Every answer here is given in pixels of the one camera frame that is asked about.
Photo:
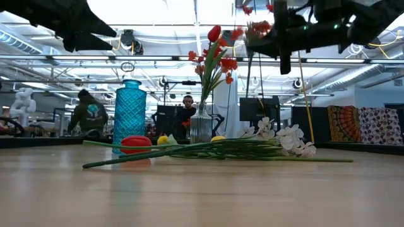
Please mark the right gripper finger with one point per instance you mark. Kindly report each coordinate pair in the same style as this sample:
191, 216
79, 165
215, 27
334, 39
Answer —
281, 22
285, 60

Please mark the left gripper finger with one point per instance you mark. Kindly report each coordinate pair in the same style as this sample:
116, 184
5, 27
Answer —
85, 42
91, 22

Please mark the red artificial tulip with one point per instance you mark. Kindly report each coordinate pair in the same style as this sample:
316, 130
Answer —
214, 33
135, 144

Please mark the black aluminium table frame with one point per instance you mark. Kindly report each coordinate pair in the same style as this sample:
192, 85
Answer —
47, 142

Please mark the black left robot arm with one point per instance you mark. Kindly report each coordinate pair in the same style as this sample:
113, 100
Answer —
9, 5

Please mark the white purple patterned cloth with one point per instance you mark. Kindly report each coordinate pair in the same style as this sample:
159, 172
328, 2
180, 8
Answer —
382, 126

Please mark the orange mandala cloth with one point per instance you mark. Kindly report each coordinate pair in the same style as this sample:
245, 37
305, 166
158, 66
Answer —
345, 124

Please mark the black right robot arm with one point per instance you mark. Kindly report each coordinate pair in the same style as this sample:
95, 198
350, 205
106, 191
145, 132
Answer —
375, 19

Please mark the black equipment cabinet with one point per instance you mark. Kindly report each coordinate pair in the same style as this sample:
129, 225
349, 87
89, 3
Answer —
252, 108

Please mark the black partition panel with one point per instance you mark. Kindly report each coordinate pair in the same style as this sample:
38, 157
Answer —
318, 123

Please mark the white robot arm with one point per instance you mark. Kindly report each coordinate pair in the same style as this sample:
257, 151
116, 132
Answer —
23, 104

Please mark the blue textured glass vase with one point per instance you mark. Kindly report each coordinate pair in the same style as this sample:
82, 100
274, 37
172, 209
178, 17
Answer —
129, 116

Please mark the clear ribbed glass vase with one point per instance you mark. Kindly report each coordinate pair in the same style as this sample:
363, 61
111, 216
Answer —
200, 126

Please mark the person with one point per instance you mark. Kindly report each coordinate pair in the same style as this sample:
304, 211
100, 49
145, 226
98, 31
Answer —
90, 116
188, 115

